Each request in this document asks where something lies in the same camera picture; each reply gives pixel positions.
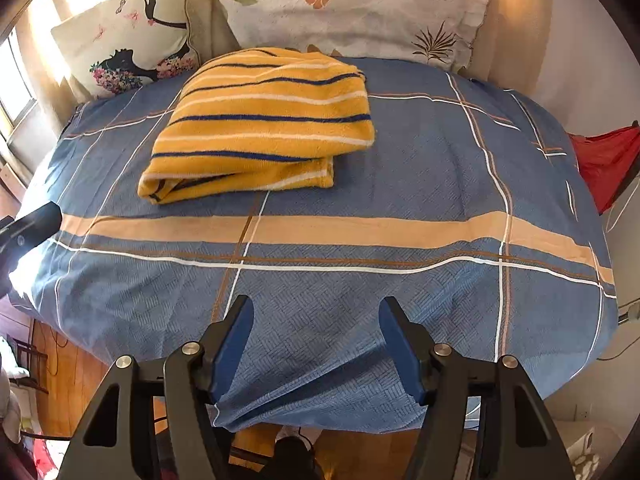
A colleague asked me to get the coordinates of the blue plaid bed cover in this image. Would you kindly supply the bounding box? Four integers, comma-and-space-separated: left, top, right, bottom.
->
10, 59, 617, 432

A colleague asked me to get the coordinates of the yellow striped knit sweater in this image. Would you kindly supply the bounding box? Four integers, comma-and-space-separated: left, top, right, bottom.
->
138, 48, 375, 205

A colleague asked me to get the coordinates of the red cloth beside bed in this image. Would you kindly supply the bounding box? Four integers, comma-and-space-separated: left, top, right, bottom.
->
568, 120, 640, 214

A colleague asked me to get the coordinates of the white cushion with dancer print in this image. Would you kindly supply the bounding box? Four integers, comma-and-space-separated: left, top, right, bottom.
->
51, 0, 200, 99

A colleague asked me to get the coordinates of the white leaf print pillow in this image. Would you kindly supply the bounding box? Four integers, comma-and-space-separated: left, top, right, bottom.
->
217, 0, 489, 72

